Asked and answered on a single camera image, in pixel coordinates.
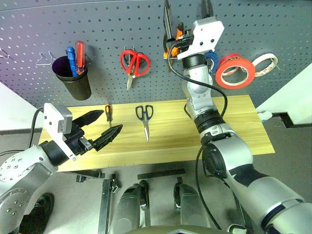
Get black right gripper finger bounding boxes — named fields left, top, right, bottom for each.
left=200, top=0, right=215, bottom=20
left=162, top=0, right=175, bottom=42

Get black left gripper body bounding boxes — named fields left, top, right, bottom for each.
left=63, top=124, right=96, bottom=156

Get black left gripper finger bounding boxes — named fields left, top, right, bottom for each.
left=93, top=123, right=123, bottom=152
left=72, top=109, right=105, bottom=128

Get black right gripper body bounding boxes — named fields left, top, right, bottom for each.
left=166, top=29, right=195, bottom=54

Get orange handled needle-nose pliers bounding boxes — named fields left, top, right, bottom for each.
left=163, top=22, right=184, bottom=59

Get wide red tape roll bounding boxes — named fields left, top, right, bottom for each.
left=215, top=58, right=256, bottom=90

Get black plastic cup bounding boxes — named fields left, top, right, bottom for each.
left=51, top=56, right=92, bottom=101

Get black table crossbar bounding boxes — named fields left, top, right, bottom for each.
left=65, top=170, right=106, bottom=179

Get blue tape roll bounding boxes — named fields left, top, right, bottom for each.
left=204, top=50, right=219, bottom=74

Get thin red tape roll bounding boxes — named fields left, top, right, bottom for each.
left=218, top=54, right=245, bottom=75

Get black floor strip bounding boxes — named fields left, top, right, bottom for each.
left=137, top=168, right=186, bottom=180

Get grey metal table leg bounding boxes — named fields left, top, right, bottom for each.
left=97, top=174, right=116, bottom=234

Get dark grey perforated pegboard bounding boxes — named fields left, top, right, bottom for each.
left=0, top=0, right=312, bottom=109

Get grey rounded robot leg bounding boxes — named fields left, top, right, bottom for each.
left=109, top=180, right=151, bottom=228
left=173, top=182, right=211, bottom=228

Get white tape roll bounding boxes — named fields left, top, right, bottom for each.
left=251, top=53, right=279, bottom=78

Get white blue table edge clip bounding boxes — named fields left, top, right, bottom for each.
left=257, top=110, right=273, bottom=123

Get grey robot torso edge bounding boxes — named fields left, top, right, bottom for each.
left=136, top=225, right=220, bottom=234

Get orange black handled screwdriver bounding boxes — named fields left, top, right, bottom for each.
left=104, top=104, right=114, bottom=128

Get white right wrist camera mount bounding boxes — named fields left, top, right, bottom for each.
left=176, top=20, right=225, bottom=61

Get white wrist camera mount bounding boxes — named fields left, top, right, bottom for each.
left=176, top=20, right=225, bottom=61
left=43, top=102, right=78, bottom=162

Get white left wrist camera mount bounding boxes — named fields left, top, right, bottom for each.
left=43, top=102, right=78, bottom=162

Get black handled scissors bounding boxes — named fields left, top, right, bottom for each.
left=135, top=104, right=155, bottom=142

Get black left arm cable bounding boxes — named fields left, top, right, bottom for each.
left=0, top=108, right=46, bottom=158

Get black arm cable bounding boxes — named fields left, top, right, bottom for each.
left=0, top=108, right=46, bottom=158
left=166, top=40, right=229, bottom=231

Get red handled scissors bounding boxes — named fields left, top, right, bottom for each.
left=119, top=49, right=150, bottom=91

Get blue handled screwdriver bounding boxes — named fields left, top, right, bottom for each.
left=66, top=46, right=78, bottom=77

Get red transparent handled screwdriver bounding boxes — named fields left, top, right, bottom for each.
left=74, top=40, right=87, bottom=75

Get bare metal wire hook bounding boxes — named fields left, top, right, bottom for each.
left=36, top=51, right=55, bottom=66
left=0, top=47, right=12, bottom=60

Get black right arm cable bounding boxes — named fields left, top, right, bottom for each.
left=166, top=40, right=229, bottom=231

